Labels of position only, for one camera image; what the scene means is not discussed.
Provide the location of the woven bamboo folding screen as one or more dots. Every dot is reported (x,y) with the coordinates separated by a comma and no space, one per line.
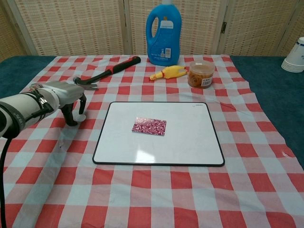
(76,26)

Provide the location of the black red claw hammer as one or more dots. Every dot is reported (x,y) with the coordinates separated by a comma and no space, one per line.
(111,70)

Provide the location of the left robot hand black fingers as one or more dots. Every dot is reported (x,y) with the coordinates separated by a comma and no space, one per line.
(66,91)

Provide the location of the blue detergent pump bottle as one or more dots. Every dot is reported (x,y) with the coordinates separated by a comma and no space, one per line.
(164,40)

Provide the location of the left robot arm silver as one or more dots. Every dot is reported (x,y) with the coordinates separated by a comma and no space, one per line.
(21,109)

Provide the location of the yellow rubber chicken toy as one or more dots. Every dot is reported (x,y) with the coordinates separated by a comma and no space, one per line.
(169,72)

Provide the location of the stack of white paper cups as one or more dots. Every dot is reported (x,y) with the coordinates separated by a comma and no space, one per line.
(295,59)

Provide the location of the metal screen hinge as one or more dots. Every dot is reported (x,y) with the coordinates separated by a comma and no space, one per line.
(223,27)

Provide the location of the clear jar of rubber bands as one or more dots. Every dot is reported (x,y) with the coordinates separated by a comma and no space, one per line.
(200,76)

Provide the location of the red white checkered tablecloth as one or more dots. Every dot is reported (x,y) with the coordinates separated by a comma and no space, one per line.
(166,190)

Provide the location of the white board black frame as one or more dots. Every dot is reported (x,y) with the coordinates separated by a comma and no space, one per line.
(185,145)

